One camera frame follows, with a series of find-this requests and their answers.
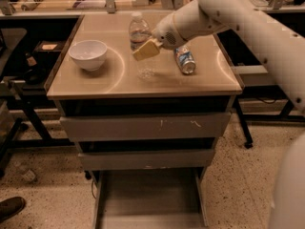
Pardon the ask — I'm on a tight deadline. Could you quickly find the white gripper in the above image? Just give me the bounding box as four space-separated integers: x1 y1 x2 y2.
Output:
132 13 187 61

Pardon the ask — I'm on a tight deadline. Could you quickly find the clear plastic water bottle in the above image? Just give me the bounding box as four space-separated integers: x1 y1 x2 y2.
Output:
129 11 154 80

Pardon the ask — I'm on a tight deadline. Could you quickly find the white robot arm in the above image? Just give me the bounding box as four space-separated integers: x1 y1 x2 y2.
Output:
133 0 305 229

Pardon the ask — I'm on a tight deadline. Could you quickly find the grey drawer cabinet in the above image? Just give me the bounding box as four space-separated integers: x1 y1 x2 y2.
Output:
43 10 246 229

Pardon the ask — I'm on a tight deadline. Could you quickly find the top grey drawer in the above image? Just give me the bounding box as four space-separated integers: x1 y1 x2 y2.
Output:
60 113 231 142

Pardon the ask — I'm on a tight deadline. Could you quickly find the middle grey drawer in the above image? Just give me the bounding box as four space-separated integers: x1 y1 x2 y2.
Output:
78 149 215 171

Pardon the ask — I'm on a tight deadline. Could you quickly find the bottom open grey drawer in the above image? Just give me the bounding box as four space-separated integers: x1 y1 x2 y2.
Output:
92 168 208 229

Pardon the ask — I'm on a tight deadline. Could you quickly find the small bottle on floor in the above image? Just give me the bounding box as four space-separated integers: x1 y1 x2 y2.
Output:
20 168 37 182

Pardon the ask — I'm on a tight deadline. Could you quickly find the blue soda can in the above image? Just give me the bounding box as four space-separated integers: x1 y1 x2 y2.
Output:
173 46 196 74

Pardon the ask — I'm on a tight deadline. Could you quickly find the white ceramic bowl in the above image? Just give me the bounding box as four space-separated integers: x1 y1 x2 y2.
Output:
69 40 108 72

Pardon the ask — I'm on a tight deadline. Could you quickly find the brown shoe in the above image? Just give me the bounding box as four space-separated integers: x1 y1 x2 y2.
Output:
0 197 26 221

